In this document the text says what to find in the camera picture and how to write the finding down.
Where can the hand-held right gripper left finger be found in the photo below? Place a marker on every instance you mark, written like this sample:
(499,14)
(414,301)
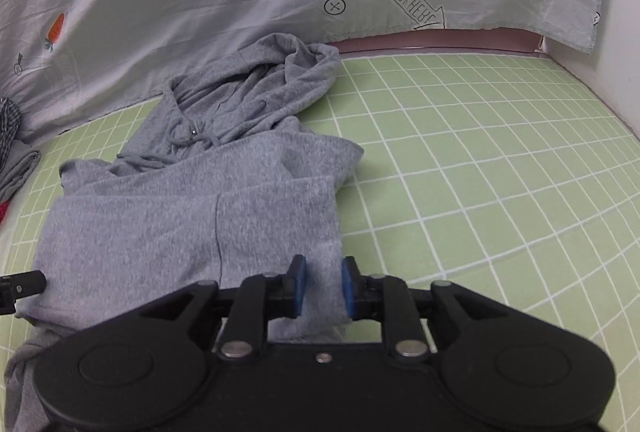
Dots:
(299,287)

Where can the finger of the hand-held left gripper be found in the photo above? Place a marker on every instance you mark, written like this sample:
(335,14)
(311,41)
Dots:
(25,284)

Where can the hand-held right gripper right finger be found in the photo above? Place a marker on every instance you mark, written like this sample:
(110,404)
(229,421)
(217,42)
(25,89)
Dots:
(348,287)

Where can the grey zip hoodie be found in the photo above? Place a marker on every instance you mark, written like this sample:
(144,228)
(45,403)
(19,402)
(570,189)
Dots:
(175,222)

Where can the red checked cloth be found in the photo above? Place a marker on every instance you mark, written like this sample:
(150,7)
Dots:
(4,211)

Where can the folded grey garment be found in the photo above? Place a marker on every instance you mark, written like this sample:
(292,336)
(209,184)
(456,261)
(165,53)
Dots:
(17,169)

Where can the folded plaid shirt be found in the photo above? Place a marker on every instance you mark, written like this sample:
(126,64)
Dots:
(7,127)

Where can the green grid mat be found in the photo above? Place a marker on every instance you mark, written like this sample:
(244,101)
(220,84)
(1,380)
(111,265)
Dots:
(475,187)

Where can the pink board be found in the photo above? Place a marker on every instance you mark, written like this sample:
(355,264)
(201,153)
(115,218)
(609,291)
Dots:
(425,43)

